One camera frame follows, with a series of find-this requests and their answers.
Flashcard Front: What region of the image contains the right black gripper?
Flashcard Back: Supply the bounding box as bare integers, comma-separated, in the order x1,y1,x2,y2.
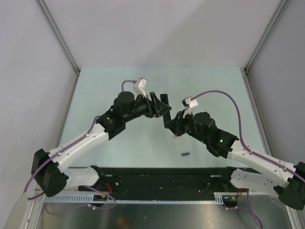
165,109,208,145

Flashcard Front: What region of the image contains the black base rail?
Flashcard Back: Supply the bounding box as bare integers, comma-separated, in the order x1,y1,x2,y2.
92,167,247,200

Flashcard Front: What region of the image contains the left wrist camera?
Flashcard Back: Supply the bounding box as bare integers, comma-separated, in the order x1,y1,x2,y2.
132,77,148,98

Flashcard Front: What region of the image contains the black remote control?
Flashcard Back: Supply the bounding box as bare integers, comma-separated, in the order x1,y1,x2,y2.
160,94,172,129

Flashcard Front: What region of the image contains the white slotted cable duct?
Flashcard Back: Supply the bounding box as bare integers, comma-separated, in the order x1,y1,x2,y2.
44,193,238,205

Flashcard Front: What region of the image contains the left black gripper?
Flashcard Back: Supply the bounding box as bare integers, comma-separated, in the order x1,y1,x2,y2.
123,92,171,123

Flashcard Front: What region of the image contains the left aluminium frame post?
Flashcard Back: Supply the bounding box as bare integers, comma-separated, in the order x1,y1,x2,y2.
35,0,81,76

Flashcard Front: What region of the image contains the aluminium frame post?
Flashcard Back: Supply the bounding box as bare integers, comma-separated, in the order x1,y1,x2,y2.
244,0,290,72
35,0,81,76

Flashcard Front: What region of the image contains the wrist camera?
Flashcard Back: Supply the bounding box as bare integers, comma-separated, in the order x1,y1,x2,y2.
132,77,148,98
182,96,198,117

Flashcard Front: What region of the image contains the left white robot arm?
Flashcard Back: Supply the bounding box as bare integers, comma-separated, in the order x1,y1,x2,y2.
31,92,171,197

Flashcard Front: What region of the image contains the right aluminium frame post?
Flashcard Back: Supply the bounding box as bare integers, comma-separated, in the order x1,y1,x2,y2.
244,0,290,72

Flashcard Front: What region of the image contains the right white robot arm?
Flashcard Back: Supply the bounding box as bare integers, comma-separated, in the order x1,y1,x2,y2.
163,111,305,210

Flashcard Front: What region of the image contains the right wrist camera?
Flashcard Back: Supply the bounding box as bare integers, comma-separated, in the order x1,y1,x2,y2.
182,96,198,117

